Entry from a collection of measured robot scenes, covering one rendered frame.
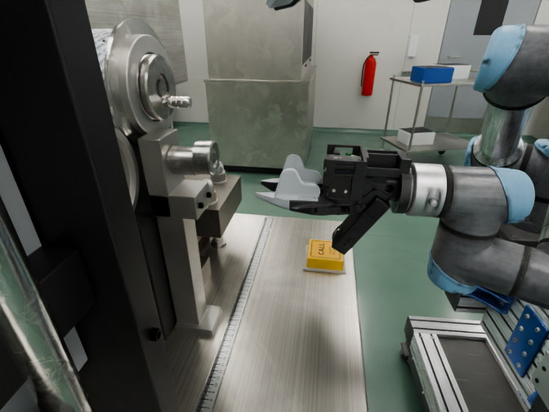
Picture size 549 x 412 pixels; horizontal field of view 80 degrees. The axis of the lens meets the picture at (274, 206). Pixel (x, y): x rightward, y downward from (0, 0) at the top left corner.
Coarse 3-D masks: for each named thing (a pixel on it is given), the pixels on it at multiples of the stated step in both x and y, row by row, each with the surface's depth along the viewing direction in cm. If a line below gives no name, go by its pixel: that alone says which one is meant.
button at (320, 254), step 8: (312, 240) 68; (320, 240) 68; (328, 240) 68; (312, 248) 66; (320, 248) 66; (328, 248) 66; (312, 256) 64; (320, 256) 64; (328, 256) 64; (336, 256) 64; (312, 264) 63; (320, 264) 63; (328, 264) 63; (336, 264) 63
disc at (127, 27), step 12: (120, 24) 34; (132, 24) 36; (144, 24) 38; (120, 36) 34; (156, 36) 41; (108, 48) 32; (120, 48) 34; (108, 60) 32; (108, 72) 32; (108, 84) 33; (108, 96) 33; (120, 96) 34; (120, 108) 35; (120, 120) 35; (132, 132) 37; (132, 144) 38
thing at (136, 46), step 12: (132, 36) 36; (144, 36) 36; (132, 48) 34; (144, 48) 36; (156, 48) 39; (120, 60) 34; (132, 60) 35; (168, 60) 42; (120, 72) 34; (132, 72) 35; (120, 84) 34; (132, 84) 35; (132, 96) 35; (132, 108) 35; (132, 120) 36; (144, 120) 38; (156, 120) 41; (168, 120) 43; (144, 132) 38
